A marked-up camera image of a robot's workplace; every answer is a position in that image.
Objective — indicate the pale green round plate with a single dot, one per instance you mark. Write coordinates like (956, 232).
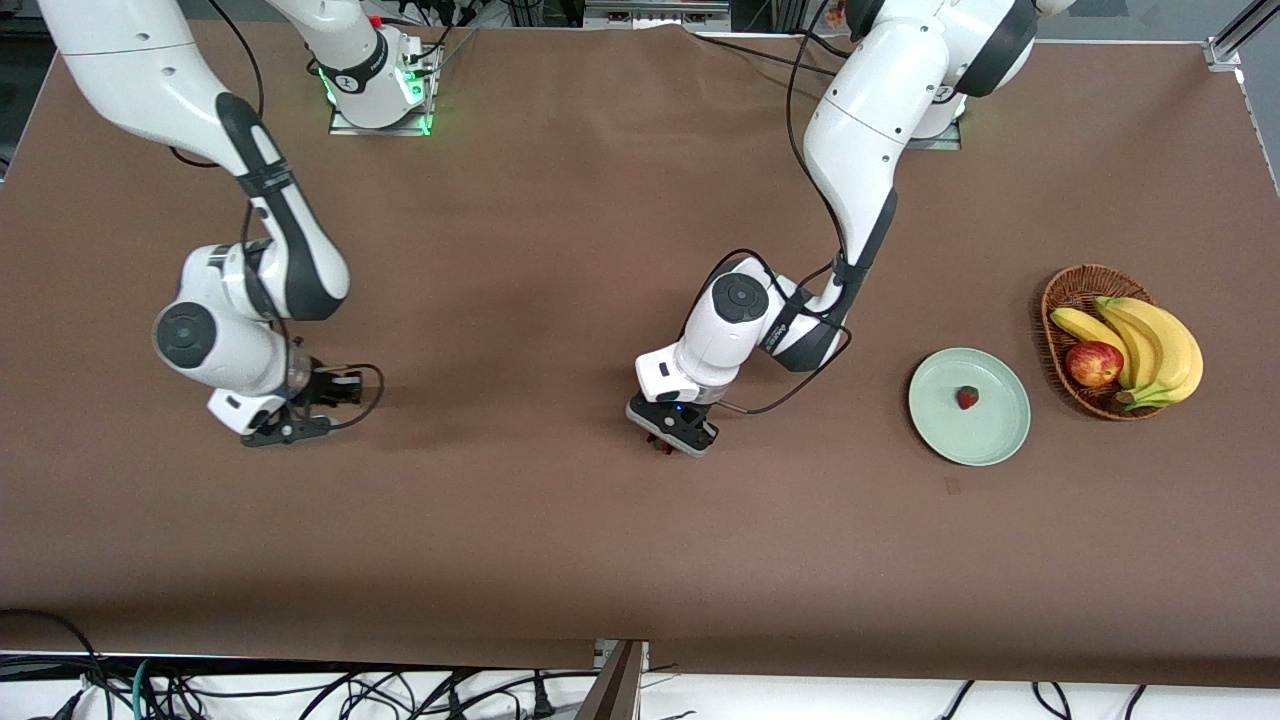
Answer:
(990, 430)

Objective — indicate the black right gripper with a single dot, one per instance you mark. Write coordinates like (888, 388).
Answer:
(322, 388)

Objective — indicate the small red background object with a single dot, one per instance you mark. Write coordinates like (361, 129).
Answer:
(836, 14)

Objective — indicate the grey control box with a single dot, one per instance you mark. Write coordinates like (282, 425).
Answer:
(650, 15)

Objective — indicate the brown wicker basket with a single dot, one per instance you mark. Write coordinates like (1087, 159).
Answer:
(1070, 295)

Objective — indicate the brown table cover sheet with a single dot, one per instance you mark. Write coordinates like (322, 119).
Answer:
(600, 540)

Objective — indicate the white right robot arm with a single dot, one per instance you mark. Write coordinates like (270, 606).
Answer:
(130, 80)

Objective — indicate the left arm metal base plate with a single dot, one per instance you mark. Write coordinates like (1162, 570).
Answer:
(940, 143)

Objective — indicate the yellow banana bunch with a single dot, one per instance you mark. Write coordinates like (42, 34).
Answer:
(1165, 345)

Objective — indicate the aluminium frame profile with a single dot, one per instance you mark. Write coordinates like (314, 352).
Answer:
(1235, 35)

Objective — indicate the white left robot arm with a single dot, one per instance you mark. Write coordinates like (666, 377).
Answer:
(870, 120)

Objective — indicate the red plastic strawberry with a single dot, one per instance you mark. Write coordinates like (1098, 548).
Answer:
(661, 446)
(967, 397)

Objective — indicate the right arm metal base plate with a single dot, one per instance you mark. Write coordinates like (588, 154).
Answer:
(400, 130)

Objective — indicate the dark angled support beam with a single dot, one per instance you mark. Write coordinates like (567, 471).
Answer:
(612, 690)

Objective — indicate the red apple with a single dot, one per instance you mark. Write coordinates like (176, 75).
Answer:
(1093, 364)

